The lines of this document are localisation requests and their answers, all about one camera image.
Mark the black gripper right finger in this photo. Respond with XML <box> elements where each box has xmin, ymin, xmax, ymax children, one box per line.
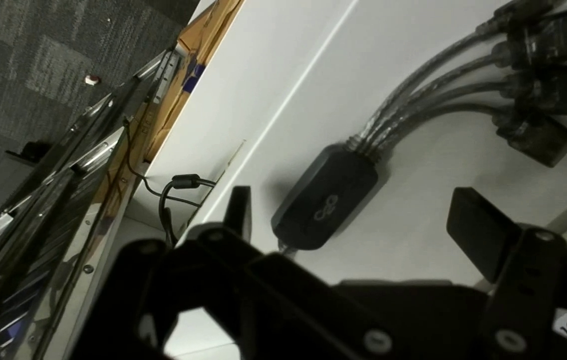
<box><xmin>445</xmin><ymin>186</ymin><xmax>523</xmax><ymax>284</ymax></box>

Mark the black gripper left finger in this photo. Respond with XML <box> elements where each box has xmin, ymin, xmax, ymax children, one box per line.
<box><xmin>221</xmin><ymin>184</ymin><xmax>253</xmax><ymax>244</ymax></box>

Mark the black multi-plug extension cable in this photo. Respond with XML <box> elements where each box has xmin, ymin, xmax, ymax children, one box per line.
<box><xmin>269</xmin><ymin>0</ymin><xmax>567</xmax><ymax>255</ymax></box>

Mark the wooden table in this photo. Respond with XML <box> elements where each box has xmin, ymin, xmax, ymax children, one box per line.
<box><xmin>90</xmin><ymin>0</ymin><xmax>247</xmax><ymax>209</ymax></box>

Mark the white metal shelf cabinet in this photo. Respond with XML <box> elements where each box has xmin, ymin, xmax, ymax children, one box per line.
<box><xmin>42</xmin><ymin>0</ymin><xmax>567</xmax><ymax>360</ymax></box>

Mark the thin black cable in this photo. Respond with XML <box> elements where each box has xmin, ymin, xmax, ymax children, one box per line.
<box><xmin>122</xmin><ymin>118</ymin><xmax>219</xmax><ymax>251</ymax></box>

